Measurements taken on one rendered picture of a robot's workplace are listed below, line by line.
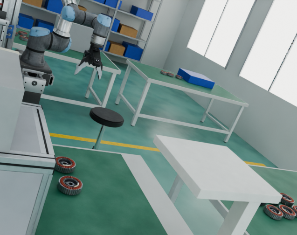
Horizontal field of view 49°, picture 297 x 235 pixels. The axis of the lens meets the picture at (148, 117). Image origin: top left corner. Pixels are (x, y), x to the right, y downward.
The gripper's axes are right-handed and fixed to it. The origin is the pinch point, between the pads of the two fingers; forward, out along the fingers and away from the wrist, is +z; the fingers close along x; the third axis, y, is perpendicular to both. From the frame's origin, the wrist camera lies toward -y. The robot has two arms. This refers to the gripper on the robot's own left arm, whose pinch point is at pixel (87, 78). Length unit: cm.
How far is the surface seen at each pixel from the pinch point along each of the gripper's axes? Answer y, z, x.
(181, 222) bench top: -73, 40, -39
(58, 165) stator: -34, 37, 14
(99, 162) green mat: -22.8, 40.3, -12.7
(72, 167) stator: -34, 37, 7
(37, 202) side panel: -84, 19, 37
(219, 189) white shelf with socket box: -108, -5, -9
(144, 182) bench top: -40, 40, -34
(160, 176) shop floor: 80, 115, -147
